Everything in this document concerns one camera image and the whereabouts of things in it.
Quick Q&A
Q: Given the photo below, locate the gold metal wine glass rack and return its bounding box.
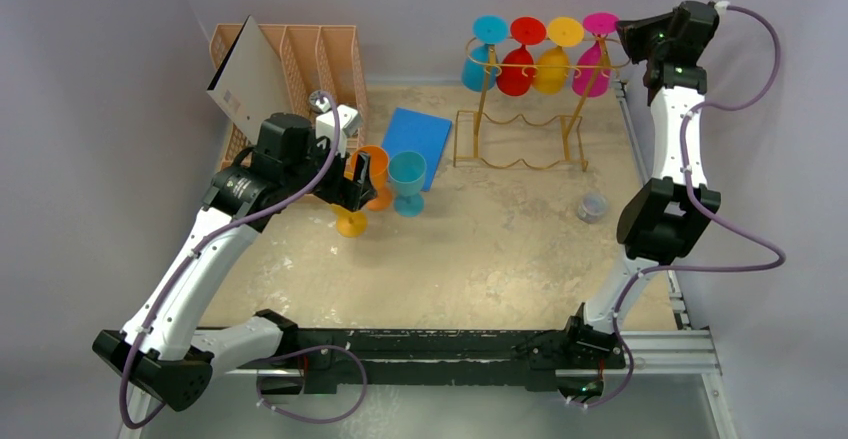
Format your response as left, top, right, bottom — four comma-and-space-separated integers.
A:
451, 36, 624, 172

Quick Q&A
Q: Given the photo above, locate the small jar in organizer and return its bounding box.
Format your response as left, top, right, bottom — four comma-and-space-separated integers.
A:
308, 90, 329, 114

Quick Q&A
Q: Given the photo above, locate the magenta wine glass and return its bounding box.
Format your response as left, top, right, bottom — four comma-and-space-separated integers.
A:
572, 11, 618, 98

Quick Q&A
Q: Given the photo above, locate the light blue wine glass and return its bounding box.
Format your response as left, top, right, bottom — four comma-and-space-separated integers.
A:
388, 151, 427, 217
461, 15, 509, 93

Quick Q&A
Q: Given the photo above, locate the light blue rear wine glass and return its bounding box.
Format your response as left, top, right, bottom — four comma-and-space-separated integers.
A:
461, 15, 509, 93

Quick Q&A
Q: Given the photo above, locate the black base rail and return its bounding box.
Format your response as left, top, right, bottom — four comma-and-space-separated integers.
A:
248, 328, 626, 394

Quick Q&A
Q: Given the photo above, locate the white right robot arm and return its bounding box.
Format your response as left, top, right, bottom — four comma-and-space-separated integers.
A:
561, 1, 721, 366

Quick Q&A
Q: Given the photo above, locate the grey board in organizer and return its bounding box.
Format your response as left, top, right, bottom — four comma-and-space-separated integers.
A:
206, 15, 292, 143

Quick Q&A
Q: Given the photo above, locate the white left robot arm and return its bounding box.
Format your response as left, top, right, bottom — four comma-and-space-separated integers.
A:
92, 107, 376, 411

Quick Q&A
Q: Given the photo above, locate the light blue front wine glass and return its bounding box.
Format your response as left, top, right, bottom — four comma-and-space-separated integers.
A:
388, 151, 427, 217

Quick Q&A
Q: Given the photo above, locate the yellow front wine glass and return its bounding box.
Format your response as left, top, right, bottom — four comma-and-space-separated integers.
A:
331, 204, 368, 238

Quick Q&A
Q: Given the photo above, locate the blue notebook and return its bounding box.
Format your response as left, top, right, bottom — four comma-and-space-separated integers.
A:
381, 108, 453, 192

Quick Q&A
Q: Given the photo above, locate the red wine glass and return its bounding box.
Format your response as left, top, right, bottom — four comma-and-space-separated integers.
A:
496, 16, 547, 97

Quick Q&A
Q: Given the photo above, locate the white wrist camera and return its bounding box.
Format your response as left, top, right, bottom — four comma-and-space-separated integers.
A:
313, 102, 363, 156
714, 1, 730, 13

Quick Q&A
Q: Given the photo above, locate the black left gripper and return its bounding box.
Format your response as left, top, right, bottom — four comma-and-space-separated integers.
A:
283, 130, 375, 210

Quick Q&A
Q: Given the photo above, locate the orange wine glass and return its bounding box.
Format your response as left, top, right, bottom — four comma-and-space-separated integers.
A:
353, 145, 393, 211

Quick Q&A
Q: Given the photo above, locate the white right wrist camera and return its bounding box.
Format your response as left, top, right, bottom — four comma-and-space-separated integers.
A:
714, 1, 730, 13

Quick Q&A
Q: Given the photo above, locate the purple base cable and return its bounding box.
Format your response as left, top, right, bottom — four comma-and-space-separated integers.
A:
254, 344, 370, 425

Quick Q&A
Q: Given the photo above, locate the pink plastic file organizer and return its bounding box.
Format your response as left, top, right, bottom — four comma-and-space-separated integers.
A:
209, 21, 368, 169

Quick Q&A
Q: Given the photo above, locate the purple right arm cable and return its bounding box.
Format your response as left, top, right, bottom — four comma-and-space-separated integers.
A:
566, 3, 788, 409

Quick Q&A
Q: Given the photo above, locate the yellow wine glass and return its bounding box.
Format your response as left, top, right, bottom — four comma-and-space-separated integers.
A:
331, 204, 368, 238
532, 16, 585, 95

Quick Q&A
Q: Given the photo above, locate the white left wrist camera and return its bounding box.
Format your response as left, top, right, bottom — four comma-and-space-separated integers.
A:
313, 102, 363, 156

